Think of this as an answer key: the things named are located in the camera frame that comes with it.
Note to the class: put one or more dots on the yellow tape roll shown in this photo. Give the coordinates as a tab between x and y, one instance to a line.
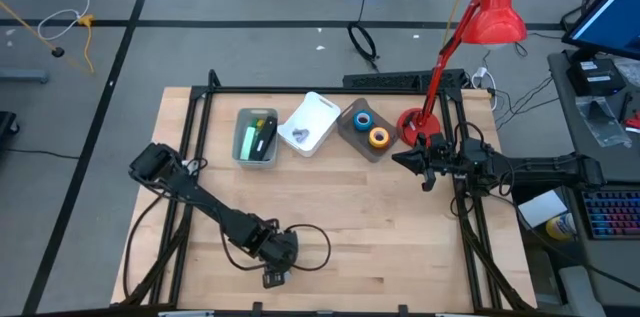
372	138

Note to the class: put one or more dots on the white flat box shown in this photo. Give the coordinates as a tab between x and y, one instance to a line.
542	208

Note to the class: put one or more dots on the long black stapler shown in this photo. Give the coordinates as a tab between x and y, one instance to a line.
265	139

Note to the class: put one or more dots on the black computer monitor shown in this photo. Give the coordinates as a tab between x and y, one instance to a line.
612	22

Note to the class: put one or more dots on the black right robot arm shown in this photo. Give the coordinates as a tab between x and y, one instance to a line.
540	169

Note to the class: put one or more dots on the yellow mini stapler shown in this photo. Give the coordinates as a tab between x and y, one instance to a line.
261	122

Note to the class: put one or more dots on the clear plastic bag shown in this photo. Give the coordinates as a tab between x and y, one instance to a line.
602	122

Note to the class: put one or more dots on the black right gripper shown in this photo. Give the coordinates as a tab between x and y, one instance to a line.
445	164

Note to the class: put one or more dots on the green mini stapler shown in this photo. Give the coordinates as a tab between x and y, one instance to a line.
254	123

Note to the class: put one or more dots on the black metal table frame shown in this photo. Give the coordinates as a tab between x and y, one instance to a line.
320	90

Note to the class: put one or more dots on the white plastic bin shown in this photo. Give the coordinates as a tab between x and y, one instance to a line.
320	112

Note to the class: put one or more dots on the white power adapter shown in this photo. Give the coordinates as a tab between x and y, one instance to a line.
481	74

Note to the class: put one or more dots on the grey side desk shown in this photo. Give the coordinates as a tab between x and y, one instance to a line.
620	157

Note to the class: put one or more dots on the light grey plastic bin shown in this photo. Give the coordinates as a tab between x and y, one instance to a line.
239	157

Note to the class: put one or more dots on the backlit colourful keyboard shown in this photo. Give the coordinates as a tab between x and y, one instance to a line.
612	214

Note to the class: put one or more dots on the red desk lamp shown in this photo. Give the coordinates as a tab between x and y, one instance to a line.
495	12

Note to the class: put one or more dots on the dark translucent plastic bin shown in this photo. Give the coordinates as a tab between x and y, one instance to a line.
350	142

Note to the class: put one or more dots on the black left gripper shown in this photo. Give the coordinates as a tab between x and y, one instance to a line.
277	252

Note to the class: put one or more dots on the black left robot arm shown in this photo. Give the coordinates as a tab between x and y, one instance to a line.
200	197

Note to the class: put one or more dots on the black perforated metal bar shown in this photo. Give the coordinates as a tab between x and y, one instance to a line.
390	79

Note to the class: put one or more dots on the blue tape roll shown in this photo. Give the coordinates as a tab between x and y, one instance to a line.
356	121

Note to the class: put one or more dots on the small black computer box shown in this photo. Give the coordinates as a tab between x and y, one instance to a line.
595	77

